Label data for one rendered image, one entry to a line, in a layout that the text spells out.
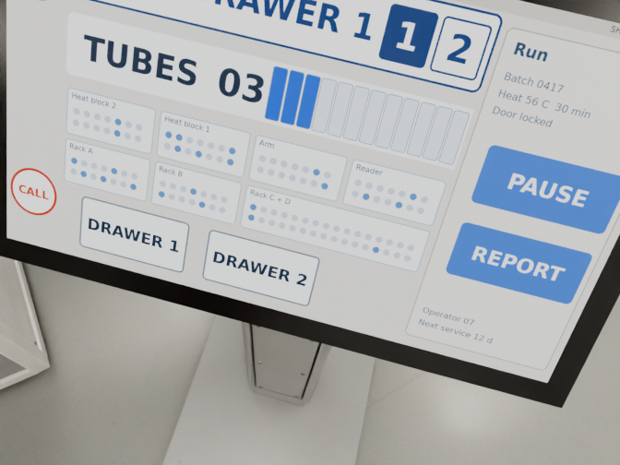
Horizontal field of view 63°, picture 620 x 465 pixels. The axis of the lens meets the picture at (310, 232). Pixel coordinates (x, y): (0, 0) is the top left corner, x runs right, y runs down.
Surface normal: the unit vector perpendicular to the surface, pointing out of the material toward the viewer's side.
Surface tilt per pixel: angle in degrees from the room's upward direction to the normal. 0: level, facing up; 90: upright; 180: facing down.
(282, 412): 0
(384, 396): 0
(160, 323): 0
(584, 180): 50
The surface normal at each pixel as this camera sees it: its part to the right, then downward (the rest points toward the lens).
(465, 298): -0.14, 0.34
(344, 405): 0.16, -0.45
